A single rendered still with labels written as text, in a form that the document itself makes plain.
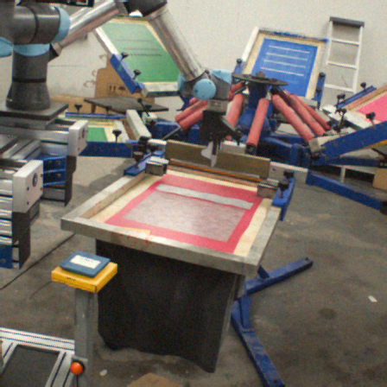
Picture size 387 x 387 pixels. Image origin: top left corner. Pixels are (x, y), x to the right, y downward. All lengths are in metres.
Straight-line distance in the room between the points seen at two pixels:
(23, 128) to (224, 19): 4.63
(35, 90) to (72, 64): 5.18
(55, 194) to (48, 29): 0.82
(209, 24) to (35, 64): 4.61
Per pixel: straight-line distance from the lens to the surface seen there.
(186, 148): 2.04
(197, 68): 1.78
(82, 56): 6.82
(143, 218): 1.70
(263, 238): 1.58
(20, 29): 1.01
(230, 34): 6.14
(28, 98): 1.71
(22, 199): 1.25
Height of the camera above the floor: 1.61
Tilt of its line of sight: 20 degrees down
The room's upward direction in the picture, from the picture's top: 7 degrees clockwise
